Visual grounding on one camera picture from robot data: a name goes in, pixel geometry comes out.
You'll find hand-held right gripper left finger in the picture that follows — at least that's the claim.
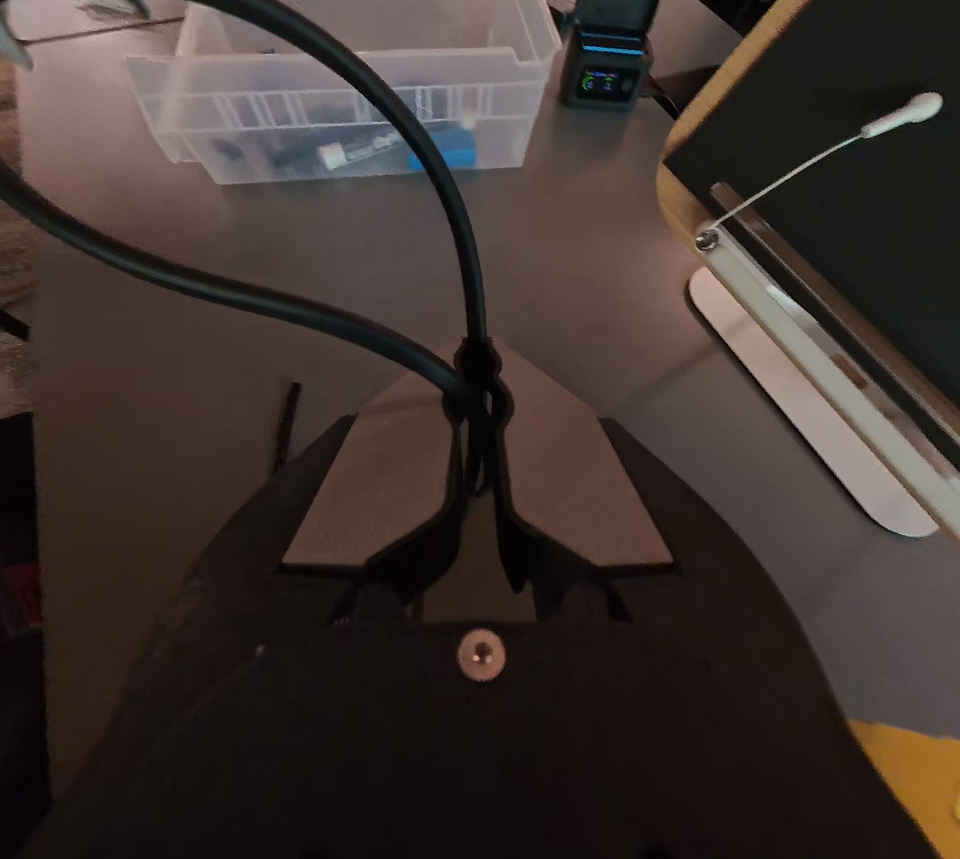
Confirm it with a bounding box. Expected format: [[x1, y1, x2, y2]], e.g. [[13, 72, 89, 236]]
[[277, 340, 481, 605]]

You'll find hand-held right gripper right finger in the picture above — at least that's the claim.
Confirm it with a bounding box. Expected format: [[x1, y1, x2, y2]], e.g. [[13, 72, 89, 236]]
[[480, 340, 678, 609]]

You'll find black network cable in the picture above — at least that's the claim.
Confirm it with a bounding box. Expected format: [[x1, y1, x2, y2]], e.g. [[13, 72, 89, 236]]
[[0, 0, 498, 500]]

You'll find blue box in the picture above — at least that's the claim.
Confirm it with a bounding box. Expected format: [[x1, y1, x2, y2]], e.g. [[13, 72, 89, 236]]
[[408, 131, 480, 172]]

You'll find clear plastic bin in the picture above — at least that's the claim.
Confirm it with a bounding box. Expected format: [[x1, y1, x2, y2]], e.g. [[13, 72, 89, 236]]
[[126, 0, 564, 187]]

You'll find small black screen device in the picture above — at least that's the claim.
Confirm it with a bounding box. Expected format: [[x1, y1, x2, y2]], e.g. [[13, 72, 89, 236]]
[[558, 0, 667, 114]]

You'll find yellow plastic bin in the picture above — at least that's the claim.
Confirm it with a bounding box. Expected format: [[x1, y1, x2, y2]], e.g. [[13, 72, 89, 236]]
[[847, 720, 960, 859]]

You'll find black pegboard stand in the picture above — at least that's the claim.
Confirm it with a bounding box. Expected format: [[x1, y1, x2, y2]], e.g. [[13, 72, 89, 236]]
[[656, 0, 960, 545]]

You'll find white-tipped wire page holder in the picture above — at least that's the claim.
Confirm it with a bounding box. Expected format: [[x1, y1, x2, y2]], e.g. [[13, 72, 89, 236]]
[[696, 92, 945, 253]]

